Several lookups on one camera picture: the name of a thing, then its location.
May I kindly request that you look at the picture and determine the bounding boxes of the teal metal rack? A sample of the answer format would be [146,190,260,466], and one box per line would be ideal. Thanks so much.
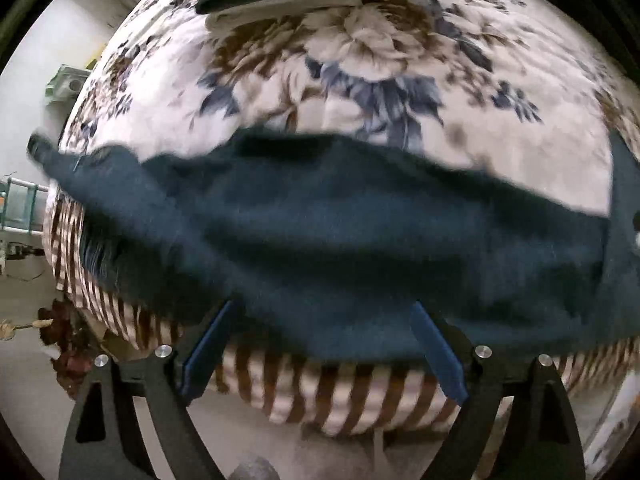
[0,172,51,236]

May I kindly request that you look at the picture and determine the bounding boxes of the dark red cloth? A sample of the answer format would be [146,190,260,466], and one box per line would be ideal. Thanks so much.
[37,297,108,401]

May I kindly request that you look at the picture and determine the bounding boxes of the dark blue pants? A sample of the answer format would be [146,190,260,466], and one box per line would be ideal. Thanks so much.
[27,127,640,363]

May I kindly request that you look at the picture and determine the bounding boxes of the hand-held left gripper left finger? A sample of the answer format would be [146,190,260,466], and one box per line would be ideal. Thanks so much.
[59,299,246,480]

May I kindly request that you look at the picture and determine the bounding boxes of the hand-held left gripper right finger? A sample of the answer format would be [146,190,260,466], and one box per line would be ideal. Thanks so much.
[410,302,586,480]

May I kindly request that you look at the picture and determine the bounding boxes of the floral bedsheet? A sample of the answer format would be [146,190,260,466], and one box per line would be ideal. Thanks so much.
[42,0,640,480]

